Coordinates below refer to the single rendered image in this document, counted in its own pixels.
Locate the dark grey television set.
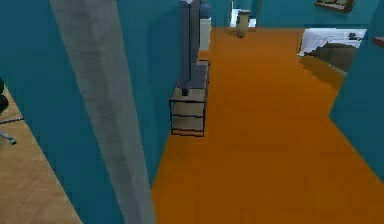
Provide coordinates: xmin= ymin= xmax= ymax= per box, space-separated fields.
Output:
xmin=180 ymin=0 xmax=202 ymax=97

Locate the grey room door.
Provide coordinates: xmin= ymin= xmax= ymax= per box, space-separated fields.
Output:
xmin=48 ymin=0 xmax=158 ymax=224

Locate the brown framed wall picture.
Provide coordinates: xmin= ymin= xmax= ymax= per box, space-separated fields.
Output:
xmin=314 ymin=0 xmax=355 ymax=14

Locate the white cabinet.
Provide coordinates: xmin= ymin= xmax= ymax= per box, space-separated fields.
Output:
xmin=199 ymin=17 xmax=212 ymax=52

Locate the white bed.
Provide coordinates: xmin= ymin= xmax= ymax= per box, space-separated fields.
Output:
xmin=297 ymin=27 xmax=368 ymax=73

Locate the black frame shelf unit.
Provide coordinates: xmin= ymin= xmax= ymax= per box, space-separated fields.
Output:
xmin=168 ymin=59 xmax=211 ymax=138

